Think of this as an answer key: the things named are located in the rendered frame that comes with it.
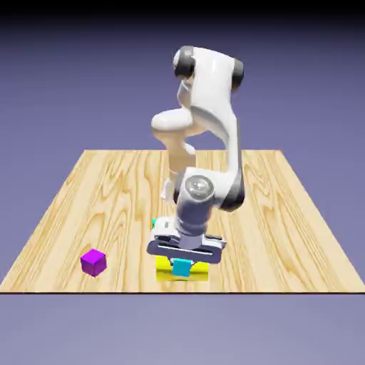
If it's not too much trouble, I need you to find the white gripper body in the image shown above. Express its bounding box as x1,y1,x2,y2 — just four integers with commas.
146,234,227,265

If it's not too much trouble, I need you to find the small cyan cube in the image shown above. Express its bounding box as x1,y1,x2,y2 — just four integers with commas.
171,258,192,278

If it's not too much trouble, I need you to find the small purple cube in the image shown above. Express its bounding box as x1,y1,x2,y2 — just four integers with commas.
80,248,108,278

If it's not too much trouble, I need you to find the large yellow box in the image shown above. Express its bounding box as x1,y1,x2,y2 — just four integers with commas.
155,255,210,282

